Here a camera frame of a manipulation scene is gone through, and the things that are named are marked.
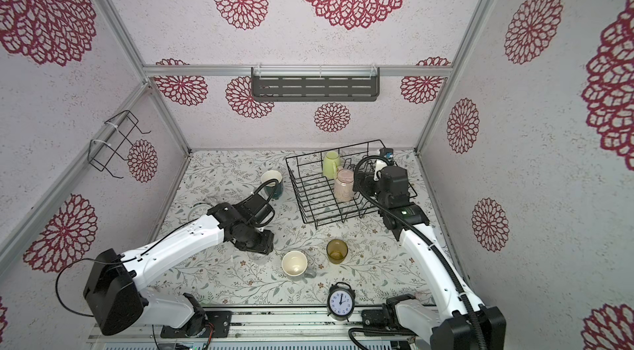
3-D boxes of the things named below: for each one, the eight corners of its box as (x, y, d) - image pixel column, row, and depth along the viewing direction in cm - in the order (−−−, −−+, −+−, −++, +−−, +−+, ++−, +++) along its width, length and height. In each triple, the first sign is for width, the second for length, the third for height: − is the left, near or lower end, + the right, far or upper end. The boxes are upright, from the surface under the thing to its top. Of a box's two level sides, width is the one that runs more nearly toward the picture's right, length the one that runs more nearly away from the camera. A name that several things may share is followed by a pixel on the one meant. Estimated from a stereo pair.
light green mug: (320, 180, 110) (321, 163, 102) (327, 166, 116) (328, 149, 107) (334, 184, 109) (335, 167, 100) (340, 169, 114) (342, 152, 106)
